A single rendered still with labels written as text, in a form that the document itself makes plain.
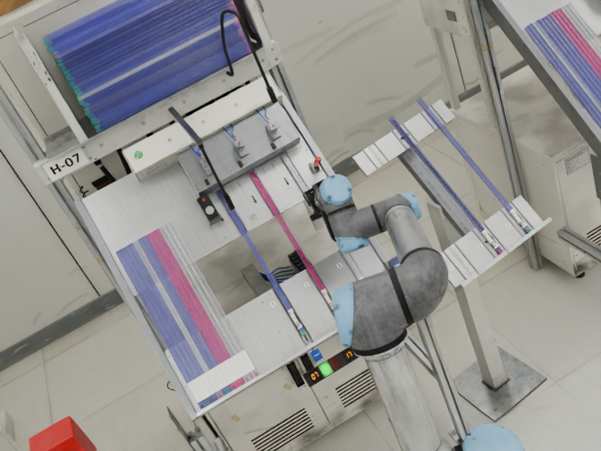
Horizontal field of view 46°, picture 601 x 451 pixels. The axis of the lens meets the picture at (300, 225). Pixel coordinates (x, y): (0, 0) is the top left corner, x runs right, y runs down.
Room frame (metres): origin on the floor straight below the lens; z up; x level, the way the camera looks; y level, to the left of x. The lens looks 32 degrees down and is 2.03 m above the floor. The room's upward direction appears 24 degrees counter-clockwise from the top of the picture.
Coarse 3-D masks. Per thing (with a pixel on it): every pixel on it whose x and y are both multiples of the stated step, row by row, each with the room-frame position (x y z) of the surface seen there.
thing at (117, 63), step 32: (128, 0) 2.02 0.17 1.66; (160, 0) 1.98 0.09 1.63; (192, 0) 2.00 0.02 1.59; (224, 0) 2.01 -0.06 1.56; (64, 32) 1.97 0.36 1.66; (96, 32) 1.95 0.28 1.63; (128, 32) 1.96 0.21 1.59; (160, 32) 1.98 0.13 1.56; (192, 32) 1.99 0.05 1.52; (224, 32) 2.01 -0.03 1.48; (64, 64) 1.93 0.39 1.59; (96, 64) 1.94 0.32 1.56; (128, 64) 1.95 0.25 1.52; (160, 64) 1.97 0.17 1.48; (192, 64) 1.98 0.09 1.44; (224, 64) 2.00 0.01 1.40; (96, 96) 1.93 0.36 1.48; (128, 96) 1.95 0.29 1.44; (160, 96) 1.96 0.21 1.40; (96, 128) 1.93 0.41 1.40
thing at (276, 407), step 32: (288, 224) 2.34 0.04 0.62; (224, 256) 2.31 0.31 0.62; (320, 256) 2.05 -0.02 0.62; (224, 288) 2.11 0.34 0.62; (320, 352) 1.84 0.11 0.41; (256, 384) 1.79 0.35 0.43; (288, 384) 1.81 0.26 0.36; (320, 384) 1.83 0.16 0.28; (352, 384) 1.85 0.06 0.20; (224, 416) 1.77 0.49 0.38; (256, 416) 1.78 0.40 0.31; (288, 416) 1.80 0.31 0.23; (320, 416) 1.82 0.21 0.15; (256, 448) 1.77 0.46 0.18; (288, 448) 1.79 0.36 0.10
